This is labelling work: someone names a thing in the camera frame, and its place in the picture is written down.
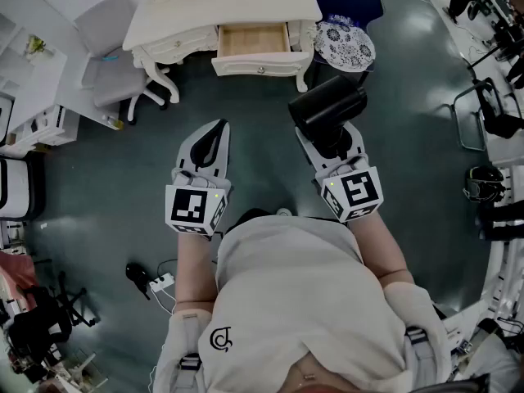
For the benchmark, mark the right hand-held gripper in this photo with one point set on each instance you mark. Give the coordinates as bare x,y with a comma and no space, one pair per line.
358,191

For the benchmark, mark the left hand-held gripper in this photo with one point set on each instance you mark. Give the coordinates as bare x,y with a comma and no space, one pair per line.
188,209

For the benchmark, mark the black round object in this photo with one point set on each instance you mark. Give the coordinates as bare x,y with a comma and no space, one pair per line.
327,105

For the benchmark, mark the large white wooden drawer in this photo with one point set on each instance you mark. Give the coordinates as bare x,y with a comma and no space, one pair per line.
254,47

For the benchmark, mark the person's left forearm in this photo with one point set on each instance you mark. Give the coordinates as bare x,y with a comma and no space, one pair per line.
195,264

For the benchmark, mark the person's right forearm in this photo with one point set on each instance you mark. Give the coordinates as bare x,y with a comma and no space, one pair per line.
382,248

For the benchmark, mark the white desk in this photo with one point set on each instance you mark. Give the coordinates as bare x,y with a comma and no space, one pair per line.
229,2

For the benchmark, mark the blue white floral cushion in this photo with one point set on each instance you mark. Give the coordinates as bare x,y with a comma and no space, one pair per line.
346,45

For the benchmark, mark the grey office chair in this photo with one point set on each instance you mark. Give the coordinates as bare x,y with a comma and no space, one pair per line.
110,68

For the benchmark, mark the white power strip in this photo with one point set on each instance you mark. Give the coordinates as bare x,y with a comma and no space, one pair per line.
161,282

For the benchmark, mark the black floor object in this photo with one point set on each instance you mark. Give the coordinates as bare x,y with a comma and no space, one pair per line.
137,274

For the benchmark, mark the person's white shirt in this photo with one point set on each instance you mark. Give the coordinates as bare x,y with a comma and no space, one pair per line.
294,293

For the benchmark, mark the black helmet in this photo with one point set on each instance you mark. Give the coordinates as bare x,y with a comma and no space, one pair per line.
485,182

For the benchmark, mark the white storage box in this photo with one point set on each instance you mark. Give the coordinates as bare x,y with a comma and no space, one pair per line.
47,125

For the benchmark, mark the black swivel chair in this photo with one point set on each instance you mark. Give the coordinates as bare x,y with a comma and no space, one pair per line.
73,301

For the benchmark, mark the metal frame black chair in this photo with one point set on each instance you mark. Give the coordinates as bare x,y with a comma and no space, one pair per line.
491,113

